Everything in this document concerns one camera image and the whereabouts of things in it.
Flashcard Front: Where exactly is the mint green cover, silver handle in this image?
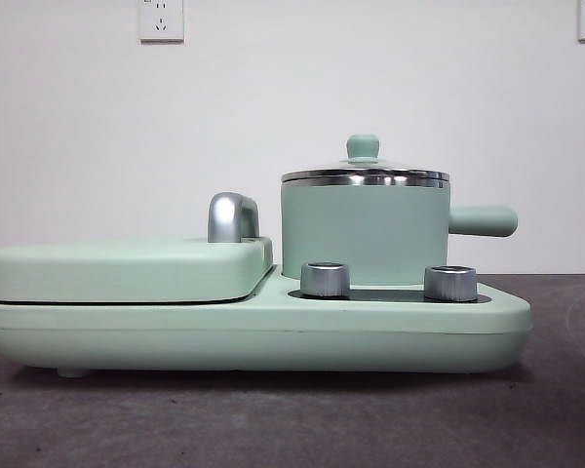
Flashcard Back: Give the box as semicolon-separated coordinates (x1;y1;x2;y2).
0;192;274;304

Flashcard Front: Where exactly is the silver control knob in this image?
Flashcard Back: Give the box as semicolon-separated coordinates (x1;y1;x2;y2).
423;265;478;301
299;261;351;298

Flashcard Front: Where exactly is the glass lid with green knob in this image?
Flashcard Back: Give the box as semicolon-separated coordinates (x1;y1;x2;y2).
281;134;452;180

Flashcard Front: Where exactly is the mint green steamer pot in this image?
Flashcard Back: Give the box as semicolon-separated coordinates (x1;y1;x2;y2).
280;175;520;287

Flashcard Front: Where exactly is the mint green breakfast machine base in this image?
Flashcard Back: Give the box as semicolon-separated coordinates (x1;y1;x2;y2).
0;262;533;379

